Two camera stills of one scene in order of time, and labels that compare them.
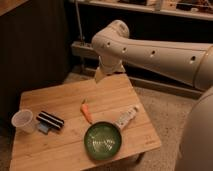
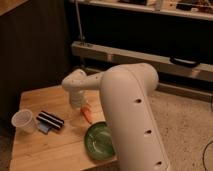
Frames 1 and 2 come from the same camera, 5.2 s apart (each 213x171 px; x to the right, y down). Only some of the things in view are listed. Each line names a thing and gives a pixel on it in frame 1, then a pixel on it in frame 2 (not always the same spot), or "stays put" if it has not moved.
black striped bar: x=50 y=119 stays put
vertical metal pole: x=78 y=21 stays put
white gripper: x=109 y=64 → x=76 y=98
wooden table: x=62 y=115 stays put
